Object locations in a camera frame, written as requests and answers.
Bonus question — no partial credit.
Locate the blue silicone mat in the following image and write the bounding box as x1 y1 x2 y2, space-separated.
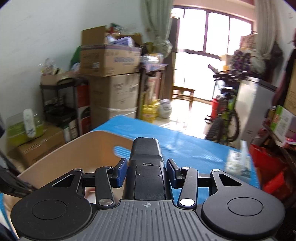
91 115 261 204

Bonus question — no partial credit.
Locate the tissue box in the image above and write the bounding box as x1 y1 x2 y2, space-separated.
224 140 251 183

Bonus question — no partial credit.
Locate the open cardboard box top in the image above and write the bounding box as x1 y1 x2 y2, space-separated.
80 26 142 77

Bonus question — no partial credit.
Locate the yellow oil jug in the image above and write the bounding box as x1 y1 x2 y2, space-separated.
140 99 160 123

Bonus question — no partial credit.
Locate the black metal shelf rack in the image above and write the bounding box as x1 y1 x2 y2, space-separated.
40 72 91 142

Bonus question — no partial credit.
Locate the red bag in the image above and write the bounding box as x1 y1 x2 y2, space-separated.
249 144 292 200

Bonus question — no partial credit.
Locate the green white carton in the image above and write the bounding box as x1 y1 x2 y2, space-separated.
270 105 295 142

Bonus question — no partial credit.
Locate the black electronic device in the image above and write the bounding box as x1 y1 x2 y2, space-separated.
122 137 173 201

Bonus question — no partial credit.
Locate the wooden chair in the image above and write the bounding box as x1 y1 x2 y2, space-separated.
171 86 195 110

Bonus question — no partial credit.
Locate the green plastic container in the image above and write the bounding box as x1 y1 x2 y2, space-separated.
6 108 44 147

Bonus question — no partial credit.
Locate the white chest freezer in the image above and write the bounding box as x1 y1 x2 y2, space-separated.
234 77 276 149

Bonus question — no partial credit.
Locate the green black bicycle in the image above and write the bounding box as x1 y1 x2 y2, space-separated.
205 65 247 145

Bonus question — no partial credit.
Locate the beige plastic storage bin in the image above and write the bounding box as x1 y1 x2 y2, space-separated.
4 131 135 209

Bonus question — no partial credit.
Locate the cardboard box on floor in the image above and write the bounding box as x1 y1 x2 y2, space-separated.
8 124 65 169

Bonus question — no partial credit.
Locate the large stacked cardboard box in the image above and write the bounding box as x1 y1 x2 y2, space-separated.
89 73 140 128

